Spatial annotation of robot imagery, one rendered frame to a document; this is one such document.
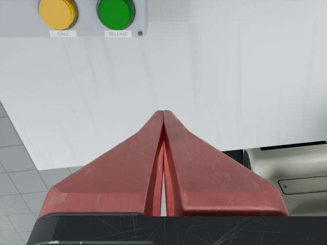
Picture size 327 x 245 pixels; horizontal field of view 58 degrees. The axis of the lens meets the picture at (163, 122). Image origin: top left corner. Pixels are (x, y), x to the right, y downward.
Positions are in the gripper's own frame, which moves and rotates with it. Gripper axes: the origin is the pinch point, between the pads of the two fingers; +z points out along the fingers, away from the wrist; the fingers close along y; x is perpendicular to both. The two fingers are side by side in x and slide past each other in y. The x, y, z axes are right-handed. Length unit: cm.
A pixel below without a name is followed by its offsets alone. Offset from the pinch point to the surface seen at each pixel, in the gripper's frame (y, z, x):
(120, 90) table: 7.7, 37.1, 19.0
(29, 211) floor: 94, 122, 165
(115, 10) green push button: 5.7, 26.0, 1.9
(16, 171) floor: 92, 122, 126
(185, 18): -3.4, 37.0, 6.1
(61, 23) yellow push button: 12.3, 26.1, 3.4
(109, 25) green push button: 6.5, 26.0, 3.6
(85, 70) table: 13.5, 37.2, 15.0
